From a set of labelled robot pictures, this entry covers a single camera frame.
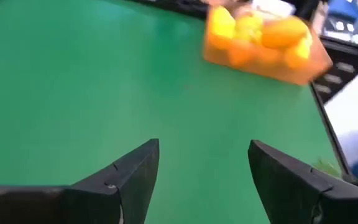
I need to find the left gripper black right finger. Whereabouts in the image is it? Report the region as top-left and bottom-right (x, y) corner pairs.
(247, 139), (358, 224)

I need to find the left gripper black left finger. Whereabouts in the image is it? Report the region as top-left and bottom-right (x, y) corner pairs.
(0, 138), (160, 224)

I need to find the large orange mango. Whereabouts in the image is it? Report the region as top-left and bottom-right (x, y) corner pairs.
(261, 16), (310, 50)

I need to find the orange plastic bin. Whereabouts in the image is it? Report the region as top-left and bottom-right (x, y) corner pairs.
(203, 6), (334, 86)

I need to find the green table mat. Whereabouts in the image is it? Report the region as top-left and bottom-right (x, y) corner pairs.
(0, 0), (343, 224)

